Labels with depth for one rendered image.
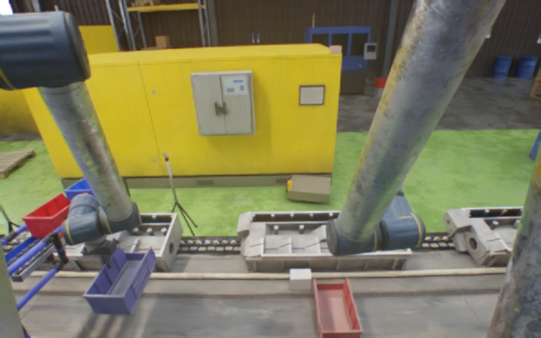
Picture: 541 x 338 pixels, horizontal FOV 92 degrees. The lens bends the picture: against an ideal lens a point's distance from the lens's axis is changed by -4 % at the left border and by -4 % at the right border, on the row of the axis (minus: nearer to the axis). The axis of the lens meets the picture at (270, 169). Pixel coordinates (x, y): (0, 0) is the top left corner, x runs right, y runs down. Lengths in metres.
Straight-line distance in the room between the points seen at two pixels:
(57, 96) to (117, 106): 3.45
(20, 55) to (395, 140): 0.72
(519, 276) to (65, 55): 0.93
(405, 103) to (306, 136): 3.38
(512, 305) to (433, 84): 0.41
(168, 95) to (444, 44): 3.65
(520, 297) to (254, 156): 3.57
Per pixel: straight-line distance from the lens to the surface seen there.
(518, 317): 0.66
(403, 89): 0.47
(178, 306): 1.82
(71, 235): 1.28
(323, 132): 3.84
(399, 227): 0.87
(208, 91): 3.50
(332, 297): 1.78
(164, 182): 4.46
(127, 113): 4.21
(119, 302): 1.47
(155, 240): 2.01
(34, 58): 0.73
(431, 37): 0.43
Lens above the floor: 2.15
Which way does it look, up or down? 28 degrees down
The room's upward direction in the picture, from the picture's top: 2 degrees counter-clockwise
